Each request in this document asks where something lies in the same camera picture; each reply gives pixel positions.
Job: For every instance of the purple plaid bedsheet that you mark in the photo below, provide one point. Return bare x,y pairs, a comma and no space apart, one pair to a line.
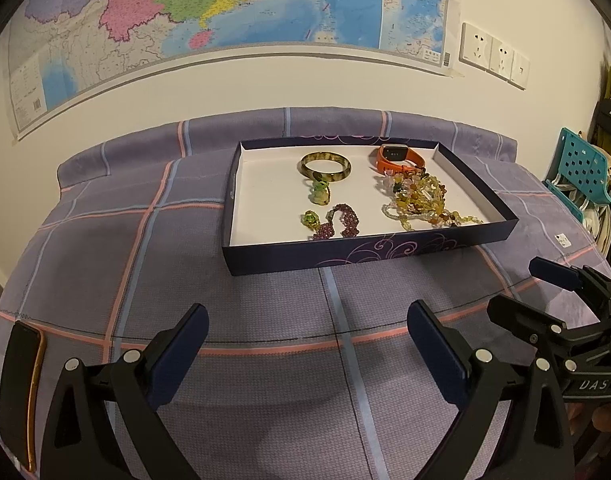
305,375

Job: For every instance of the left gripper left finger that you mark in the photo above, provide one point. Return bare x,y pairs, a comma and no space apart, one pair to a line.
78,440

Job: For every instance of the teal perforated plastic chair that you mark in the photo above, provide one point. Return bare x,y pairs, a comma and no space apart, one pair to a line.
581,177

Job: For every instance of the black smartphone orange case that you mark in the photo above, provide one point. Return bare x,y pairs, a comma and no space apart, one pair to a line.
18,389

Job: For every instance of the wall map poster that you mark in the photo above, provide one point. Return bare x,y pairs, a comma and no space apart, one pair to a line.
62,52

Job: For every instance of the dark blue jewelry tray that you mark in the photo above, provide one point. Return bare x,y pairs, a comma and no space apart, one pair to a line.
267,196

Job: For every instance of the tortoiseshell bangle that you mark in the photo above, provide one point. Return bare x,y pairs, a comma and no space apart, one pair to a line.
325,166

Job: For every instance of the white fabric label tag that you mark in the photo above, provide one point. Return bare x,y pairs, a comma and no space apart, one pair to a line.
563,240

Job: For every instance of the person's right hand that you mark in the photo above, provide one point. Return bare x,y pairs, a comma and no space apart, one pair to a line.
601,416

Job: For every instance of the orange smart watch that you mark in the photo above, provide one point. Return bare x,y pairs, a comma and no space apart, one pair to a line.
399,159

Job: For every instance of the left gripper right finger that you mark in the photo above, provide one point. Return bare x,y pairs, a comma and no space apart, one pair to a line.
535,442

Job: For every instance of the black handbag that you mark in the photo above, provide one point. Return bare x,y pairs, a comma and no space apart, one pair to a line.
603,115

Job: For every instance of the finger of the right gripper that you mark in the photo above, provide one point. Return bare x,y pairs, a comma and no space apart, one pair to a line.
567,277
533,326

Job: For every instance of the white wall socket panel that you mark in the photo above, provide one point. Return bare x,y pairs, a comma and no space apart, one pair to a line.
493,55

